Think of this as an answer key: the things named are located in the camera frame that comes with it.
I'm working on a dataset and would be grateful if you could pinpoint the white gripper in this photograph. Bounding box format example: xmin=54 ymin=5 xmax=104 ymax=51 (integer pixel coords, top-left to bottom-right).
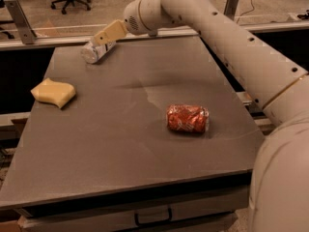
xmin=91 ymin=0 xmax=141 ymax=45

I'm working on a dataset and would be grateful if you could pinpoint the clear plastic water bottle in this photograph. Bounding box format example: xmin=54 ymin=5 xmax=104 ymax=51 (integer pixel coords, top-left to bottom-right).
xmin=80 ymin=42 xmax=116 ymax=64

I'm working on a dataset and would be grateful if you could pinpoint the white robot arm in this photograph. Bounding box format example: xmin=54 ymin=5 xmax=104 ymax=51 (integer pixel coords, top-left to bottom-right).
xmin=94 ymin=0 xmax=309 ymax=232

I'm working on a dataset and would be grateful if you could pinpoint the yellow sponge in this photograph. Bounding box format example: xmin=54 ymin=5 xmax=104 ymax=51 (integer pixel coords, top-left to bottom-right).
xmin=31 ymin=78 xmax=76 ymax=108

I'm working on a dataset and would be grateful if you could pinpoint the crushed red soda can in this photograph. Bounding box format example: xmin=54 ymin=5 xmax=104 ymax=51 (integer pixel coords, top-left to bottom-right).
xmin=166 ymin=104 xmax=210 ymax=133

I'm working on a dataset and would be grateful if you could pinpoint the left metal bracket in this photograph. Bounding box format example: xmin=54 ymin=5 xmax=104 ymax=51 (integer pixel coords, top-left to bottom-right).
xmin=4 ymin=0 xmax=37 ymax=44

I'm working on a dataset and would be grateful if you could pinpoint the metal bracket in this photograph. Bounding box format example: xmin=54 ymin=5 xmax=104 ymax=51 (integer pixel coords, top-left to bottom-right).
xmin=4 ymin=0 xmax=37 ymax=44
xmin=224 ymin=0 xmax=239 ymax=19

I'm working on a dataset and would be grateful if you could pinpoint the right metal bracket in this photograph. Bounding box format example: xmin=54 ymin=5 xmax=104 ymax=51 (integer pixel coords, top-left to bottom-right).
xmin=224 ymin=0 xmax=239 ymax=19

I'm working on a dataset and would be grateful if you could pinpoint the white drawer with black handle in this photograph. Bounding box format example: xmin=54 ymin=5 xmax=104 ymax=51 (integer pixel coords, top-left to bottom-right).
xmin=19 ymin=185 xmax=249 ymax=232

